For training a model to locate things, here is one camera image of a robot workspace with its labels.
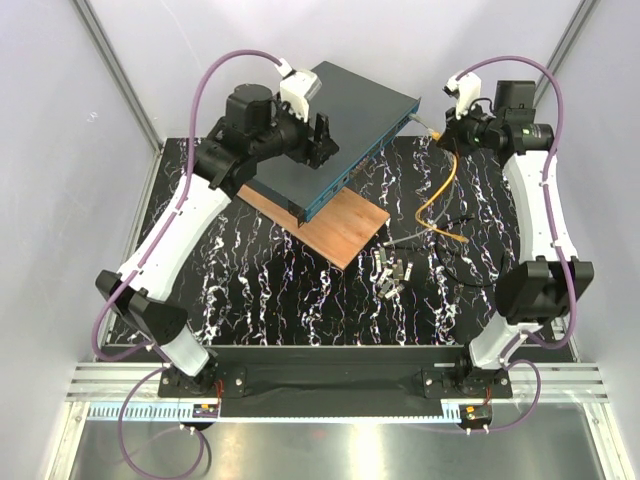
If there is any teal network switch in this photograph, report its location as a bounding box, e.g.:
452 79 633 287
247 61 420 224

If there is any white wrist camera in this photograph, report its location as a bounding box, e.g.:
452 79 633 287
443 72 482 120
276 58 322 123

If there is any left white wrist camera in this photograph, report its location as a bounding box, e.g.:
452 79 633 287
276 58 322 123

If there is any yellow ethernet cable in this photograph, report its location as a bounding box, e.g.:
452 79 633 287
414 128 471 245

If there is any grey ethernet cable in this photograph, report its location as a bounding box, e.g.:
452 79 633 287
382 112 459 249

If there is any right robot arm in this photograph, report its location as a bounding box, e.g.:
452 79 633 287
438 73 594 397

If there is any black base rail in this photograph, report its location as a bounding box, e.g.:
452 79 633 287
158 346 513 421

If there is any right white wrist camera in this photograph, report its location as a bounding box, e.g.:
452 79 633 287
443 72 482 120

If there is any wooden base board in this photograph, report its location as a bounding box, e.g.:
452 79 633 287
238 186 390 270

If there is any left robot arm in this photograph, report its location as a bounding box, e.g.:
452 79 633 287
96 78 339 396

